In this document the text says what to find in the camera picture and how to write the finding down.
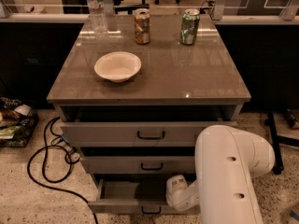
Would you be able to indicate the grey drawer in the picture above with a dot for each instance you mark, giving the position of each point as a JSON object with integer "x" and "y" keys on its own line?
{"x": 134, "y": 194}
{"x": 138, "y": 160}
{"x": 137, "y": 133}

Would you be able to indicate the white paper bowl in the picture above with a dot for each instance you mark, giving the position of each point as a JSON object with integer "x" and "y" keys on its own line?
{"x": 117, "y": 66}

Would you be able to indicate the clear plastic water bottle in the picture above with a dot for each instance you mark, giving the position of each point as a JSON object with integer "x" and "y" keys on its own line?
{"x": 98, "y": 16}

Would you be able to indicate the grey drawer cabinet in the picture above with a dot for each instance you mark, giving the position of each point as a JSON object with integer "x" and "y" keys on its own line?
{"x": 175, "y": 82}

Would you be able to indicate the grey top drawer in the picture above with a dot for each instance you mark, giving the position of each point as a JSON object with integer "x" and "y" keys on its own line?
{"x": 137, "y": 133}

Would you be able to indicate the green soda can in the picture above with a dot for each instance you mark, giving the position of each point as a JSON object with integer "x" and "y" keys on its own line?
{"x": 189, "y": 26}

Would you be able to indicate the black stand base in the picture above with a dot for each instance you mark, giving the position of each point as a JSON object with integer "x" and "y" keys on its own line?
{"x": 276, "y": 141}

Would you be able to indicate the grey middle drawer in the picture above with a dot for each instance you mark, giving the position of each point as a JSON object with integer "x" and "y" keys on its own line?
{"x": 138, "y": 160}

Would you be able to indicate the orange soda can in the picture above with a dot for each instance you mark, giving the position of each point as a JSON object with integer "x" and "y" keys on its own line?
{"x": 142, "y": 26}

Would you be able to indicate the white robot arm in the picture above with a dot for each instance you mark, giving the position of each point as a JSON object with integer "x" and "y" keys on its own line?
{"x": 226, "y": 159}

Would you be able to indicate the tray of snack bags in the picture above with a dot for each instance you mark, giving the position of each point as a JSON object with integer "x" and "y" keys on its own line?
{"x": 18, "y": 121}

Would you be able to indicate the grey bottom drawer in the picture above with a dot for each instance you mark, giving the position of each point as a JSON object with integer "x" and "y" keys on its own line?
{"x": 134, "y": 194}

